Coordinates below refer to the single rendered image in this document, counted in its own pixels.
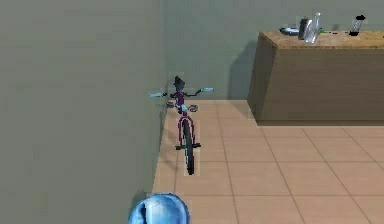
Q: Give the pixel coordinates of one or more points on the purple bicycle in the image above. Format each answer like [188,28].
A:
[187,140]

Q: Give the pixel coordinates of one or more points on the blue plate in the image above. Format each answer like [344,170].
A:
[289,31]

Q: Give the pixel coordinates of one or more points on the brown wooden counter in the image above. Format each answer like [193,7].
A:
[320,83]

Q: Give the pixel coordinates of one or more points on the black cup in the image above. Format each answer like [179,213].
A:
[303,28]

